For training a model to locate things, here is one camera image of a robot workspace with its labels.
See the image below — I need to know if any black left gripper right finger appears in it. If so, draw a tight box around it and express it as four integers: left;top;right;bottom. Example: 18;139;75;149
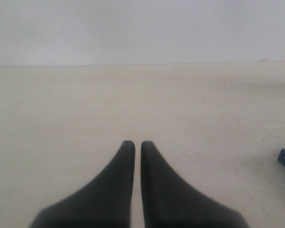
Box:
141;141;248;228

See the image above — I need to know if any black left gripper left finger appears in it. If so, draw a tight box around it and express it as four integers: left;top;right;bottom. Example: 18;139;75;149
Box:
30;141;135;228

